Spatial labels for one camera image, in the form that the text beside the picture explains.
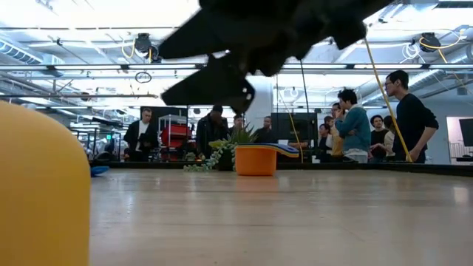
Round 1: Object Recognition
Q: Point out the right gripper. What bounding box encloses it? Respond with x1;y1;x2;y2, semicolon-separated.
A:
158;0;367;115

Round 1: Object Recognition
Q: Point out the orange measuring cup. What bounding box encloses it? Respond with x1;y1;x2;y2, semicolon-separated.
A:
234;146;278;177

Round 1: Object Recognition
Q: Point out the small blue measuring cup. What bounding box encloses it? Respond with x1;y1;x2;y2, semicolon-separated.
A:
90;165;111;177

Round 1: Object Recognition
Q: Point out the yellow measuring cup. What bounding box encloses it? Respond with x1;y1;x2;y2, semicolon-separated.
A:
0;100;92;266

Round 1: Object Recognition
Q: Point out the person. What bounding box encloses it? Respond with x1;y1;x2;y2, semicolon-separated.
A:
254;115;279;145
327;102;345;158
194;105;231;160
369;114;388;163
334;88;372;164
123;107;160;163
231;114;245;136
317;123;333;163
383;115;395;158
384;69;440;164

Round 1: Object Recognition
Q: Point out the black flat screen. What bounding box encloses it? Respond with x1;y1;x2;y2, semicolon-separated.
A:
140;106;188;131

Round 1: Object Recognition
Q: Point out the white pillar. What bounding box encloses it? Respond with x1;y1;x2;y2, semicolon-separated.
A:
245;75;274;130

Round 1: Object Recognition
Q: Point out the red tool cart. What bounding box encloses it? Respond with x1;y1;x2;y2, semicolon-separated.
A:
159;123;193;162

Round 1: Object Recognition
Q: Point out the potted succulent plant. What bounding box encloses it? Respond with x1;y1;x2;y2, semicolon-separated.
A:
183;123;259;173

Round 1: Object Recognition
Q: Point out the long horizontal light bar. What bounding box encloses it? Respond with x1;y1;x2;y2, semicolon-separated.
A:
0;63;473;72

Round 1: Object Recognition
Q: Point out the black ceiling cable reel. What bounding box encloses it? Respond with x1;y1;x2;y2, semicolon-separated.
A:
133;33;163;64
421;32;441;53

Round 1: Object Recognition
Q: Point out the black hanging cable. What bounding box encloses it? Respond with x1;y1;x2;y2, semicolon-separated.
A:
299;58;311;115

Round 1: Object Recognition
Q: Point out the thin yellow hanging cable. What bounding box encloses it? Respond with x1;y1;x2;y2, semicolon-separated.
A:
287;112;304;163

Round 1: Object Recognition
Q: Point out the thick yellow hanging cable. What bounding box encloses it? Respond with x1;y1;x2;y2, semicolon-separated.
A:
364;36;414;163

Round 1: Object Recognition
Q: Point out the dark wall monitor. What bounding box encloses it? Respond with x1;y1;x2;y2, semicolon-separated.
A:
459;117;473;148

